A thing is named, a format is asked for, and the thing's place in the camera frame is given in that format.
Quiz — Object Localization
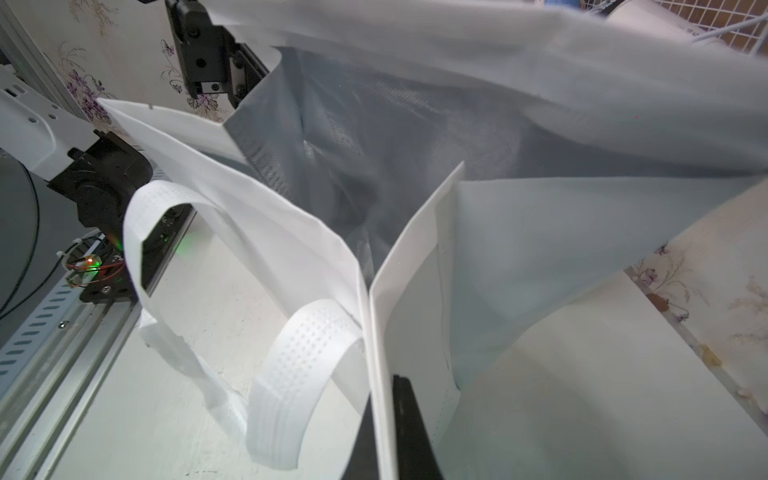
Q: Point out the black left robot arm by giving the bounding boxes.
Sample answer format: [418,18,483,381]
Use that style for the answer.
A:
[1,1,268,244]

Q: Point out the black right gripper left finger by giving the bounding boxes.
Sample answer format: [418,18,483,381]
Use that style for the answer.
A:
[341,399,379,480]

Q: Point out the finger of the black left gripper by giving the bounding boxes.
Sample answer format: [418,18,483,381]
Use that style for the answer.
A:
[230,44,269,108]

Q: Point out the white wire wall basket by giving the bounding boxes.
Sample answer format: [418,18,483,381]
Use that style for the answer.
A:
[581,0,767,56]

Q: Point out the white insulated delivery bag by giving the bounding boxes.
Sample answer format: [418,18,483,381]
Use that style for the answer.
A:
[104,1,767,479]

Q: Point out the white cylinder canister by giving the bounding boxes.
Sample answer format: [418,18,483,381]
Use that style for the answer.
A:
[601,0,702,43]

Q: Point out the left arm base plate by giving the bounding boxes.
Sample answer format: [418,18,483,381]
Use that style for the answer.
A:
[67,204,194,304]

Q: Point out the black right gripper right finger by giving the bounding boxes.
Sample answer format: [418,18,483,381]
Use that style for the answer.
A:
[392,375,444,480]

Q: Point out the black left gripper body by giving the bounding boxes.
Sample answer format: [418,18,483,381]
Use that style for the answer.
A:
[164,0,233,96]

